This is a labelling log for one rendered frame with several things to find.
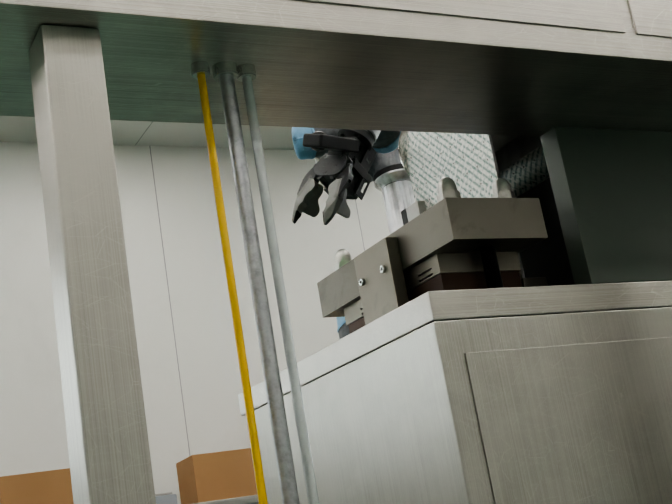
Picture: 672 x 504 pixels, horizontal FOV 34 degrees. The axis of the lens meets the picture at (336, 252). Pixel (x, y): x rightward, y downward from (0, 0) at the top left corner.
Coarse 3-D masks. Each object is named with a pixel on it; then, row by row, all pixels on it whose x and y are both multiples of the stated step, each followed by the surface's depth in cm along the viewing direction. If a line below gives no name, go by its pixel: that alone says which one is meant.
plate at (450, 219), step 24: (432, 216) 149; (456, 216) 146; (480, 216) 148; (504, 216) 150; (528, 216) 152; (408, 240) 154; (432, 240) 149; (456, 240) 145; (480, 240) 147; (504, 240) 150; (528, 240) 152; (408, 264) 155; (336, 288) 174; (336, 312) 176
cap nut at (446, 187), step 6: (444, 180) 151; (450, 180) 151; (438, 186) 151; (444, 186) 151; (450, 186) 151; (438, 192) 152; (444, 192) 150; (450, 192) 150; (456, 192) 150; (438, 198) 151
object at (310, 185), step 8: (312, 184) 202; (304, 192) 202; (312, 192) 202; (320, 192) 204; (296, 200) 202; (304, 200) 201; (312, 200) 204; (296, 208) 201; (304, 208) 202; (312, 208) 204; (296, 216) 201; (312, 216) 205
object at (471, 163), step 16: (464, 144) 176; (480, 144) 172; (448, 160) 180; (464, 160) 176; (480, 160) 172; (496, 160) 169; (416, 176) 189; (432, 176) 184; (448, 176) 180; (464, 176) 176; (480, 176) 172; (496, 176) 169; (416, 192) 189; (432, 192) 184; (464, 192) 176; (480, 192) 172
